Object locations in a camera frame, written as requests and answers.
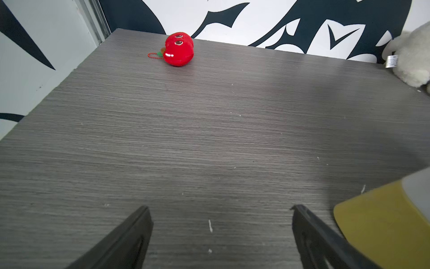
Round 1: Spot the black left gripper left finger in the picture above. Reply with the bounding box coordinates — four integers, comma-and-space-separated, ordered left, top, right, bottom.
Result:
68, 206, 153, 269

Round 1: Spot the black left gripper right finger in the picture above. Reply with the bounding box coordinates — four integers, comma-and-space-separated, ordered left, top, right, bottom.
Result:
291, 205, 379, 269

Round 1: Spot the three-drawer storage box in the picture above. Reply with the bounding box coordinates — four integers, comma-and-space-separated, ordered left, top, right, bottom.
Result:
334, 168, 430, 269

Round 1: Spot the white plush toy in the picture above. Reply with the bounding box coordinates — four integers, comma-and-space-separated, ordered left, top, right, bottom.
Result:
383, 22, 430, 93

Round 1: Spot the red plush toy keychain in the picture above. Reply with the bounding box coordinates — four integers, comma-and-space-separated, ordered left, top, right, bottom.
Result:
147, 32, 194, 67

